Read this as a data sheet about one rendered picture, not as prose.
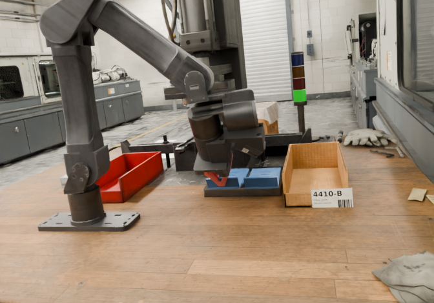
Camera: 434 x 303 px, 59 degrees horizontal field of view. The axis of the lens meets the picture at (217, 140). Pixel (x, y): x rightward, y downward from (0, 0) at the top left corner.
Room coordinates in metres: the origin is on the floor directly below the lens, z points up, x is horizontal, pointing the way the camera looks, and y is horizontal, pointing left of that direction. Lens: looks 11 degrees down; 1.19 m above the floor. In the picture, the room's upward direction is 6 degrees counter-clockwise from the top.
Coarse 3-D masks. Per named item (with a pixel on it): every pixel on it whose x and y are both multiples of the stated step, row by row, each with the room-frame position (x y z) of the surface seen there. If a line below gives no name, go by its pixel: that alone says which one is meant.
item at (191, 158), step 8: (232, 144) 1.01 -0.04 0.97; (176, 152) 1.05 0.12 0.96; (184, 152) 1.05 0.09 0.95; (192, 152) 1.04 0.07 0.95; (232, 152) 1.01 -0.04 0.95; (240, 152) 1.00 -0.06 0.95; (176, 160) 1.05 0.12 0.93; (184, 160) 1.05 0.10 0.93; (192, 160) 1.04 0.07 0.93; (232, 160) 1.01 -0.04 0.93; (240, 160) 1.01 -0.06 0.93; (248, 160) 1.06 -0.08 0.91; (176, 168) 1.05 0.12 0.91; (184, 168) 1.05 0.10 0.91; (192, 168) 1.04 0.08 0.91
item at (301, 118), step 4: (292, 52) 1.15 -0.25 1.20; (296, 52) 1.14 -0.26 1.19; (300, 52) 1.14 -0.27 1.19; (296, 104) 1.14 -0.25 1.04; (300, 104) 1.14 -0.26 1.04; (304, 104) 1.14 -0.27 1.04; (300, 108) 1.15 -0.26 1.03; (300, 112) 1.15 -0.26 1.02; (300, 116) 1.15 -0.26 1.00; (300, 120) 1.15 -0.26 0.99; (304, 120) 1.15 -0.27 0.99; (300, 124) 1.15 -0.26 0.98; (304, 124) 1.15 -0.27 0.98; (300, 128) 1.15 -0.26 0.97; (304, 128) 1.15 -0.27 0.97; (304, 132) 1.15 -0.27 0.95
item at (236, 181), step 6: (240, 174) 0.88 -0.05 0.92; (210, 180) 0.79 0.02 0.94; (228, 180) 0.78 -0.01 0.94; (234, 180) 0.78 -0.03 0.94; (240, 180) 0.83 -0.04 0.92; (210, 186) 0.80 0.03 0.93; (216, 186) 0.80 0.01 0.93; (222, 186) 0.80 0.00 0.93; (228, 186) 0.79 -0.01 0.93; (234, 186) 0.79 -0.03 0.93; (240, 186) 0.80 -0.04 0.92
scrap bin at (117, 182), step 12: (120, 156) 1.07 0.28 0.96; (132, 156) 1.09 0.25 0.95; (144, 156) 1.08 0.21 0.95; (156, 156) 1.04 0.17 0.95; (120, 168) 1.06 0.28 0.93; (132, 168) 1.09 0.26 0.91; (144, 168) 0.96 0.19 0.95; (156, 168) 1.03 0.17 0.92; (108, 180) 1.00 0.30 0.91; (120, 180) 0.83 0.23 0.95; (132, 180) 0.89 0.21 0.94; (144, 180) 0.95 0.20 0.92; (108, 192) 0.84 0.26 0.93; (120, 192) 0.83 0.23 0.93; (132, 192) 0.88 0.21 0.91
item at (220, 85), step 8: (200, 56) 1.05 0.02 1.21; (208, 56) 1.06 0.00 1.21; (208, 64) 1.07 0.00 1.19; (216, 72) 1.05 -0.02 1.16; (224, 72) 1.15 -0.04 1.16; (216, 80) 1.04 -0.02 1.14; (224, 80) 1.06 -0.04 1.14; (232, 80) 1.08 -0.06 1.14; (168, 88) 1.05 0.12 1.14; (176, 88) 1.05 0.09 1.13; (216, 88) 1.02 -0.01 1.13; (224, 88) 1.01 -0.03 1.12; (232, 88) 1.07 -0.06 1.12; (168, 96) 1.05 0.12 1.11; (176, 96) 1.05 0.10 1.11; (184, 96) 1.04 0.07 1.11; (184, 104) 1.12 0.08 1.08
